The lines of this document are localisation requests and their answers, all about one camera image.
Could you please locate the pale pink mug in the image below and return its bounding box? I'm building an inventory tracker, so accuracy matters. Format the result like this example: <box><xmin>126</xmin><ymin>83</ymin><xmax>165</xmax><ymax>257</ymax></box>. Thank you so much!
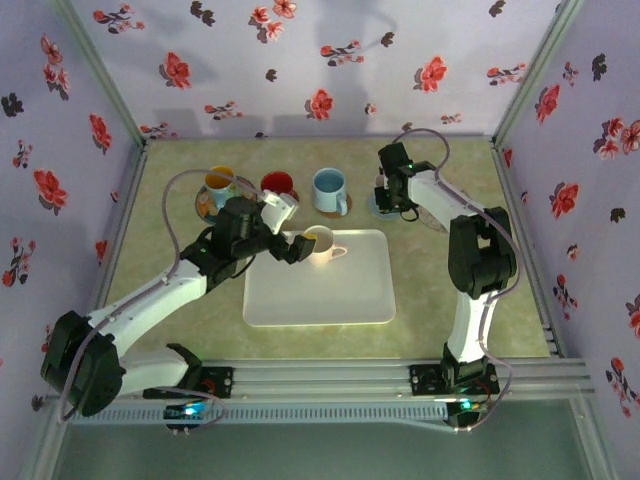
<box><xmin>303</xmin><ymin>225</ymin><xmax>349</xmax><ymax>267</ymax></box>

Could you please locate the grey-blue round coaster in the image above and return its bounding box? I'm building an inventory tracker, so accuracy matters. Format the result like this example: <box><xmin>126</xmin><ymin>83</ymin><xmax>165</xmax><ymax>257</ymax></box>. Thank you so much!
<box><xmin>367</xmin><ymin>192</ymin><xmax>407</xmax><ymax>221</ymax></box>

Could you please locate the pale green floral coaster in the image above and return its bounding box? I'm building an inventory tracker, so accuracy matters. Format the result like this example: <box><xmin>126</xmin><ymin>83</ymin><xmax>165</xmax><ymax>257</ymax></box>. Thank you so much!
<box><xmin>417</xmin><ymin>205</ymin><xmax>450</xmax><ymax>235</ymax></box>

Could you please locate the colourful floral round coaster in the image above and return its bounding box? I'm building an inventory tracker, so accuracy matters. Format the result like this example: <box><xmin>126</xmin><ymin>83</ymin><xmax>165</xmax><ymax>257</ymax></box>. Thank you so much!
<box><xmin>194</xmin><ymin>174</ymin><xmax>256</xmax><ymax>224</ymax></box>

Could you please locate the blue mug with yellow inside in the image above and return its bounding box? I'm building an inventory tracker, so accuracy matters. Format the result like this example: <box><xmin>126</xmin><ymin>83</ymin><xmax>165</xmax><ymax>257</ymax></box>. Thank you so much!
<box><xmin>205</xmin><ymin>166</ymin><xmax>239</xmax><ymax>210</ymax></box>

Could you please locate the light blue mug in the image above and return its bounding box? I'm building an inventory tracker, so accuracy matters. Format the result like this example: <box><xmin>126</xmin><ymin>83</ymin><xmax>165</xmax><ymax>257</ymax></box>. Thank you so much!
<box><xmin>312</xmin><ymin>167</ymin><xmax>349</xmax><ymax>216</ymax></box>

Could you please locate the red mug with black handle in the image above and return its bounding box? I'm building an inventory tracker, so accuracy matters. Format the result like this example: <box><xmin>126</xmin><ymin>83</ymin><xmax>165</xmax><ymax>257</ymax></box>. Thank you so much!
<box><xmin>259</xmin><ymin>171</ymin><xmax>297</xmax><ymax>202</ymax></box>

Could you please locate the light brown cork coaster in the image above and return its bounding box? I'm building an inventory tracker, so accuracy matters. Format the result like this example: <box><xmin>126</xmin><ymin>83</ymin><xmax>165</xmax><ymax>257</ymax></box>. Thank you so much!
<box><xmin>314</xmin><ymin>192</ymin><xmax>353</xmax><ymax>218</ymax></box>

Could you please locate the white rectangular tray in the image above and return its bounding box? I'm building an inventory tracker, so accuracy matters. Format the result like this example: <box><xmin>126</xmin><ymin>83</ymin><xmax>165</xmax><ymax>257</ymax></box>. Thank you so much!
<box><xmin>242</xmin><ymin>228</ymin><xmax>397</xmax><ymax>329</ymax></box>

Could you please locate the left controller board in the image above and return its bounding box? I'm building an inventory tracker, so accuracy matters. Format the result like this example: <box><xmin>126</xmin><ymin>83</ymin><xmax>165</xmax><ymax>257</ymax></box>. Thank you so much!
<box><xmin>164</xmin><ymin>402</ymin><xmax>211</xmax><ymax>422</ymax></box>

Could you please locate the controller board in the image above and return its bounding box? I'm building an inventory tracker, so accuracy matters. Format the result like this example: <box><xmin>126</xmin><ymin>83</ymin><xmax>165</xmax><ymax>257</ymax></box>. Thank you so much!
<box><xmin>164</xmin><ymin>402</ymin><xmax>211</xmax><ymax>422</ymax></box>
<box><xmin>447</xmin><ymin>397</ymin><xmax>489</xmax><ymax>431</ymax></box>

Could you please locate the right controller board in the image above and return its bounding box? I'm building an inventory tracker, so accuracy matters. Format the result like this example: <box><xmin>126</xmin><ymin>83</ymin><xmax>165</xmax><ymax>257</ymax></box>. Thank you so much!
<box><xmin>447</xmin><ymin>397</ymin><xmax>489</xmax><ymax>431</ymax></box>

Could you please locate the black left gripper cable loop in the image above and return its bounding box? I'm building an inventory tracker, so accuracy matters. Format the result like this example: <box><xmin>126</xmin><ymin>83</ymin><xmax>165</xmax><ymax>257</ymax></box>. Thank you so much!
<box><xmin>219</xmin><ymin>259</ymin><xmax>252</xmax><ymax>282</ymax></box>

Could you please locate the grey right arm cable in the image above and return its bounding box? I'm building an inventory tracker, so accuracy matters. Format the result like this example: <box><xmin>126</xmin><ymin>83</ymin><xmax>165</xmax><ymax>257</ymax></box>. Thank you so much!
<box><xmin>391</xmin><ymin>128</ymin><xmax>522</xmax><ymax>434</ymax></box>

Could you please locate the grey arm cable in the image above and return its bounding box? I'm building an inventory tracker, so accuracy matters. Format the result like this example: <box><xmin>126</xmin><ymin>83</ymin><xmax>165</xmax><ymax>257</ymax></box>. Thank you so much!
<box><xmin>391</xmin><ymin>128</ymin><xmax>522</xmax><ymax>434</ymax></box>
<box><xmin>57</xmin><ymin>169</ymin><xmax>266</xmax><ymax>435</ymax></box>

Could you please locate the grey left arm cable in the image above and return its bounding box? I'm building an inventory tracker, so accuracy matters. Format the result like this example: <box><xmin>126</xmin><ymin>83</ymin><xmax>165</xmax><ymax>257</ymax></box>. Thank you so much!
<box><xmin>57</xmin><ymin>169</ymin><xmax>266</xmax><ymax>435</ymax></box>

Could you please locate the aluminium side rail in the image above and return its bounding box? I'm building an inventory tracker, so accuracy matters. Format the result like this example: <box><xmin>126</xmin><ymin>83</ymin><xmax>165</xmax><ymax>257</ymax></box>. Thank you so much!
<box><xmin>489</xmin><ymin>139</ymin><xmax>569</xmax><ymax>359</ymax></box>
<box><xmin>77</xmin><ymin>144</ymin><xmax>149</xmax><ymax>364</ymax></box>

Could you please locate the aluminium mounting rail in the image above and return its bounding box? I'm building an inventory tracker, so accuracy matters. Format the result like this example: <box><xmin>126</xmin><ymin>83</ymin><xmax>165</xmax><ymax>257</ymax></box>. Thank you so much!
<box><xmin>47</xmin><ymin>357</ymin><xmax>596</xmax><ymax>401</ymax></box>

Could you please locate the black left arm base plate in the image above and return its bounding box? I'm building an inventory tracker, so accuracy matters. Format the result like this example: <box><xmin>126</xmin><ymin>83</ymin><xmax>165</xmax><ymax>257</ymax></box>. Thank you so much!
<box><xmin>143</xmin><ymin>367</ymin><xmax>235</xmax><ymax>400</ymax></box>

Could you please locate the slotted grey cable duct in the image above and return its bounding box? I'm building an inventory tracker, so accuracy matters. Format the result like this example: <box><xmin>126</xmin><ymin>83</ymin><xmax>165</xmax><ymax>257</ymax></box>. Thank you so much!
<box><xmin>67</xmin><ymin>402</ymin><xmax>449</xmax><ymax>426</ymax></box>

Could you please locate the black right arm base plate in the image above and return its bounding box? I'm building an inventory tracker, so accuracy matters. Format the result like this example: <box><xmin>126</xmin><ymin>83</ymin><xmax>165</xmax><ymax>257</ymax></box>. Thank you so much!
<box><xmin>408</xmin><ymin>363</ymin><xmax>501</xmax><ymax>399</ymax></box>

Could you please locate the aluminium frame post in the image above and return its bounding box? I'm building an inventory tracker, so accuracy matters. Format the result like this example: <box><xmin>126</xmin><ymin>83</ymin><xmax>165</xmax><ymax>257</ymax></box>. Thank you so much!
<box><xmin>492</xmin><ymin>0</ymin><xmax>584</xmax><ymax>146</ymax></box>
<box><xmin>49</xmin><ymin>0</ymin><xmax>149</xmax><ymax>149</ymax></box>

